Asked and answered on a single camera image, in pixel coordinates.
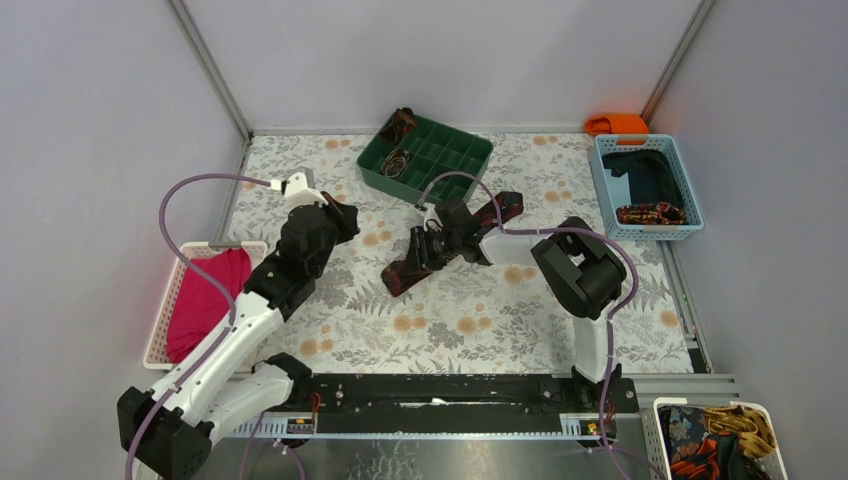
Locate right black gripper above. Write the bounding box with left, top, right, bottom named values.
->
left=399, top=226, right=461, bottom=277

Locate dark red patterned tie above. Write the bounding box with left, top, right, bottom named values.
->
left=381, top=191, right=524, bottom=297

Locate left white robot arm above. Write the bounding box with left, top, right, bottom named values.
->
left=117, top=192, right=360, bottom=479

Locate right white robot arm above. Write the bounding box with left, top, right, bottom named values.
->
left=381, top=192, right=627, bottom=412

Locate green compartment organizer tray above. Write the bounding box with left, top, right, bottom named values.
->
left=356, top=112, right=494, bottom=203

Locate striped rolled tie in tray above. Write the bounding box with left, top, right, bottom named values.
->
left=379, top=148, right=413, bottom=179

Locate brown rolled tie back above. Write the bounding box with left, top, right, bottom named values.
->
left=378, top=107, right=418, bottom=145

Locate magenta cloth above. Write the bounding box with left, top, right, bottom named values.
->
left=165, top=248, right=252, bottom=363

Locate colourful patterned tie in basket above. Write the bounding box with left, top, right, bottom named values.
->
left=616, top=202, right=688, bottom=225

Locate orange cloth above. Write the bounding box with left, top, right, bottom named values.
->
left=584, top=113, right=650, bottom=145

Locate light blue plastic basket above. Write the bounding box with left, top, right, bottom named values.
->
left=589, top=134, right=705, bottom=241

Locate dark navy cloth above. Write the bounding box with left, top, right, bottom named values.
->
left=602, top=149, right=684, bottom=208

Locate white basket left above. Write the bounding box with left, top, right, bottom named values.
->
left=142, top=240, right=269, bottom=372

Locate white basket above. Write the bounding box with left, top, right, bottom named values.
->
left=142, top=240, right=269, bottom=372
left=641, top=397, right=787, bottom=479

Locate gold yellow tie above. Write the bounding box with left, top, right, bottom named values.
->
left=704, top=405, right=778, bottom=459

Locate orange black floral tie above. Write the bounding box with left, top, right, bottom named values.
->
left=658, top=405, right=751, bottom=479

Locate white basket bottom right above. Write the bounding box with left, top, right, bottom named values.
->
left=641, top=397, right=787, bottom=479

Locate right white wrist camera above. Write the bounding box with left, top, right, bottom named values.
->
left=420, top=203, right=442, bottom=231

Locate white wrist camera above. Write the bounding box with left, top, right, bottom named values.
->
left=269, top=167, right=328, bottom=209
left=420, top=203, right=442, bottom=231

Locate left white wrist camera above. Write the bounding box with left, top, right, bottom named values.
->
left=269, top=167, right=328, bottom=209

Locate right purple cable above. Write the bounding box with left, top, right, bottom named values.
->
left=417, top=171, right=644, bottom=480

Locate purple cable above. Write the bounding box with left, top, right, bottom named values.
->
left=124, top=173, right=307, bottom=480
left=417, top=171, right=644, bottom=480

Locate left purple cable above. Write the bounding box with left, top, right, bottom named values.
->
left=124, top=173, right=307, bottom=480

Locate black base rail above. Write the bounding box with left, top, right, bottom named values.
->
left=269, top=373, right=639, bottom=436

